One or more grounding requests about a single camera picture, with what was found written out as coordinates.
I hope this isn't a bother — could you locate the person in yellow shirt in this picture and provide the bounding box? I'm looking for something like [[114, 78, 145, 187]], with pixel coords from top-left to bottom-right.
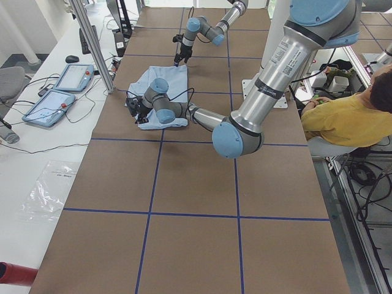
[[301, 64, 391, 148]]

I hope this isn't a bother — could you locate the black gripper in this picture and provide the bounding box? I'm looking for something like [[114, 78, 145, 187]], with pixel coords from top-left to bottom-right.
[[136, 96, 152, 123], [174, 42, 192, 66]]

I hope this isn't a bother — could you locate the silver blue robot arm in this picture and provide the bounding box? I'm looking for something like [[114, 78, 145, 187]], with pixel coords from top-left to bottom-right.
[[126, 1, 362, 159], [173, 0, 249, 66]]

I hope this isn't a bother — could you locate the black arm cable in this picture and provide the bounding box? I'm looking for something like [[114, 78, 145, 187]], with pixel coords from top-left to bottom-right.
[[168, 87, 197, 108]]

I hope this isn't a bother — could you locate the blue teach pendant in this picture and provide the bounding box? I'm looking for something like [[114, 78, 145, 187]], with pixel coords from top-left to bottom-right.
[[53, 63, 94, 92], [22, 89, 76, 127]]

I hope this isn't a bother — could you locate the lower blue teach pendant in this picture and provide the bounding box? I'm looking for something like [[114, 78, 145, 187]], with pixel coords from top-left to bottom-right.
[[22, 89, 76, 127]]

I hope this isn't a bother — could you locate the upper blue teach pendant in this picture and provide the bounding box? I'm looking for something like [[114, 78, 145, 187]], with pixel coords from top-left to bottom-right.
[[53, 63, 94, 92]]

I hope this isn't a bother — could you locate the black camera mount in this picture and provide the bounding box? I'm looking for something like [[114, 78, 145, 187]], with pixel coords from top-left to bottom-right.
[[172, 34, 184, 43], [126, 97, 140, 117]]

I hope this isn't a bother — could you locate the white plastic chair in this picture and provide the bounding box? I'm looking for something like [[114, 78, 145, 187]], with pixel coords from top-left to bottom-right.
[[307, 137, 356, 157]]

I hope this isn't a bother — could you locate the light blue button-up shirt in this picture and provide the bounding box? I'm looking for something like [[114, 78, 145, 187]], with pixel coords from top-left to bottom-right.
[[128, 65, 188, 130]]

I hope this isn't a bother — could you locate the clear plastic bag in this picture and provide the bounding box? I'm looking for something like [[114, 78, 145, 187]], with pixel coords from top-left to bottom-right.
[[17, 160, 80, 224]]

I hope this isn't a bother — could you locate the aluminium frame post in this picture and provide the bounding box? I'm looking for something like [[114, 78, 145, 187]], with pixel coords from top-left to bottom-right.
[[69, 0, 115, 94]]

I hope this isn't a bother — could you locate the black computer mouse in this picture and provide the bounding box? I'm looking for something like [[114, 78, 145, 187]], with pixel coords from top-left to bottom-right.
[[65, 55, 79, 64]]

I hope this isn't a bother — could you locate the red cylinder object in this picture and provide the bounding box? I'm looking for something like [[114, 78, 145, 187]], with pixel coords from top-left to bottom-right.
[[1, 262, 38, 287]]

